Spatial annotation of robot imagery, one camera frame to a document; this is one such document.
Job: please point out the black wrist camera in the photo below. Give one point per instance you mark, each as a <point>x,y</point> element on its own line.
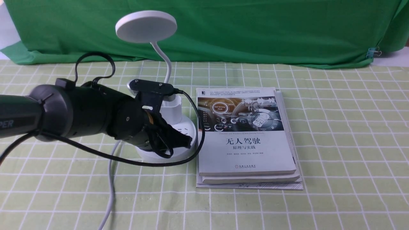
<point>150,93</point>

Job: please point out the bottom white book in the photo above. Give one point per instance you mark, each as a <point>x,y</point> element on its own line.
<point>254,151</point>

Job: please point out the green backdrop cloth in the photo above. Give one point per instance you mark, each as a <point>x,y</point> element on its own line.
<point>325,34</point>

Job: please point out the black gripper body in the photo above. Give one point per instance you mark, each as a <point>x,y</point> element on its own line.
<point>129,121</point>

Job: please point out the white desk lamp with base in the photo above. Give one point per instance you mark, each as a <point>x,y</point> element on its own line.
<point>152,26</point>

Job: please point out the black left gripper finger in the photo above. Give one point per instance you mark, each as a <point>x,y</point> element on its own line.
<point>172,138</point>

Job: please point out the teal binder clip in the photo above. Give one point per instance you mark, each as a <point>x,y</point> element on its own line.
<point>373,52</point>

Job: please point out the top white self-driving book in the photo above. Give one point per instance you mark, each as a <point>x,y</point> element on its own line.
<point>246,147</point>

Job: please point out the green checkered tablecloth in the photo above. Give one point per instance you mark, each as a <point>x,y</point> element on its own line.
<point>350,129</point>

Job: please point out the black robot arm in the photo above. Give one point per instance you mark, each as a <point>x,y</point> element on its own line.
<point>71,111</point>

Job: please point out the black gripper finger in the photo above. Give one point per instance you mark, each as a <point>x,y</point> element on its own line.
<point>155,140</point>

